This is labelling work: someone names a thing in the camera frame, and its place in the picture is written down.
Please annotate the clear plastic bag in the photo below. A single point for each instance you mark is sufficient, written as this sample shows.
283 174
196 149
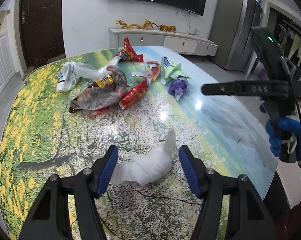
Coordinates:
89 72

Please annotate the white built-in cabinet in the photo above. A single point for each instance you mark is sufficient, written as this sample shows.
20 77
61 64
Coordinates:
7 69

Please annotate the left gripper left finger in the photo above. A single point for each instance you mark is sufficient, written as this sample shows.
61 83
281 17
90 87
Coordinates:
49 217

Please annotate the white printed plastic bag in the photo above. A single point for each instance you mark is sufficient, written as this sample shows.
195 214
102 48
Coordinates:
67 77

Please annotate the right blue gloved hand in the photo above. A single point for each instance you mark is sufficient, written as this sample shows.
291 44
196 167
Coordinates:
291 124

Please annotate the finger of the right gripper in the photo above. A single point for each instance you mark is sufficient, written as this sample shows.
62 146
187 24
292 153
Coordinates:
228 88

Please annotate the white red small wrapper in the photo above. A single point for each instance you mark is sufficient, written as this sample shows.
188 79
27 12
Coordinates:
145 73

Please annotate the long golden dragon figurine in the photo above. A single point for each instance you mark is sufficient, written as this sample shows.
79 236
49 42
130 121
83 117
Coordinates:
147 24

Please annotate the white tissue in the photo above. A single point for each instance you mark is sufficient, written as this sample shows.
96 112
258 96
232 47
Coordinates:
147 168

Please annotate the red snack bag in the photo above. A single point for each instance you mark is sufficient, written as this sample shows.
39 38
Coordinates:
128 53

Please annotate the pair of dark shoes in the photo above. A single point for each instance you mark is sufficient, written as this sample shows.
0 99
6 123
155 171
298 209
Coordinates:
40 62

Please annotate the green paper wrapper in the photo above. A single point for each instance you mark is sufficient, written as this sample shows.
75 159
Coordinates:
170 71

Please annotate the brown chip bag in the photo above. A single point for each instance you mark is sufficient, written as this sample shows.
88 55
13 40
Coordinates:
104 92

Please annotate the grey refrigerator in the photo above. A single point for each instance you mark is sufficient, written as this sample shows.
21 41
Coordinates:
231 32

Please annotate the white grey TV console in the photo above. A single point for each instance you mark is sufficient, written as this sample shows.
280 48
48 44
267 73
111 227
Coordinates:
185 44

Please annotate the pink orange snack bag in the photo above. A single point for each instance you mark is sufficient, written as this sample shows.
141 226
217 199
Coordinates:
155 68

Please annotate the red long wrapper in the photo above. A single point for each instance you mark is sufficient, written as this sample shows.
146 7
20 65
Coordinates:
134 95

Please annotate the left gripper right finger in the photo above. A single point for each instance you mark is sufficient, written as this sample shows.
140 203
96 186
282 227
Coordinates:
248 216

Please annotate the small golden dragon figurine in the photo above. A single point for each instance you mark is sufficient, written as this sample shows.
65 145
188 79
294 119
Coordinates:
167 28

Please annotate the purple wrapper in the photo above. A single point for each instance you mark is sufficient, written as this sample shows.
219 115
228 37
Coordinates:
178 87

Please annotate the dark brown entrance door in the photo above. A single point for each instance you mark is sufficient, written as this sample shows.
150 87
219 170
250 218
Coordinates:
41 29

